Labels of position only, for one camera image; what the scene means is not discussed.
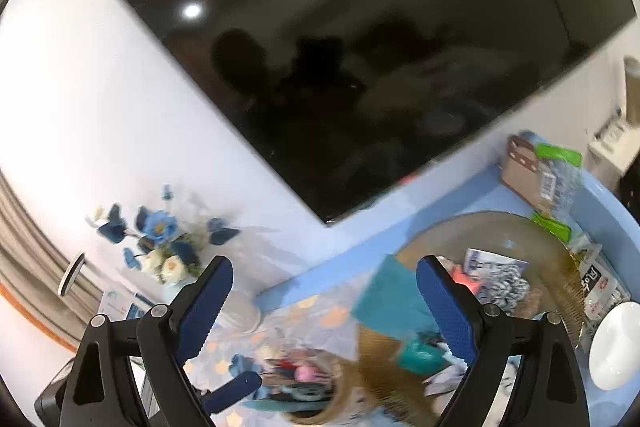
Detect round woven basket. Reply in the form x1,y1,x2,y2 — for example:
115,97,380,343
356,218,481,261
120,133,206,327
352,211,585,426

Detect black television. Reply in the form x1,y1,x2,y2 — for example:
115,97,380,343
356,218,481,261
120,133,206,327
126,0,636,222

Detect beige curtain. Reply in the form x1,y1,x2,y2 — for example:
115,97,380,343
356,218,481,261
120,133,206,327
0,179,102,352

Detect teal drawstring pouch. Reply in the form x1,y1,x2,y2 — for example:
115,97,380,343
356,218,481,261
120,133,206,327
350,256,439,340

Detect pink clay bag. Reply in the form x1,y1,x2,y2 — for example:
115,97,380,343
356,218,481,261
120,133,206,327
450,267,483,295

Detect white ribbed vase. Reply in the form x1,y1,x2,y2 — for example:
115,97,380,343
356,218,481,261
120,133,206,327
217,291,262,333

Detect green small box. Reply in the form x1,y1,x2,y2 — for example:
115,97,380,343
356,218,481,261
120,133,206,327
396,338,448,376

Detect blue white artificial flowers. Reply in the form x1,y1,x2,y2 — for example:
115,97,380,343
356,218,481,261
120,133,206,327
87,184,240,287

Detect white bowl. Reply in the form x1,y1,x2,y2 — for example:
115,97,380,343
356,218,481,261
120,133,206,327
589,301,640,391

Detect white desk lamp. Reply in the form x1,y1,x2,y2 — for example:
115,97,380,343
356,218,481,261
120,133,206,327
58,253,86,298

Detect checkered fabric scrunchie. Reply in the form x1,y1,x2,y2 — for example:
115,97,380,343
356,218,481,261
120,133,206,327
476,263,530,314

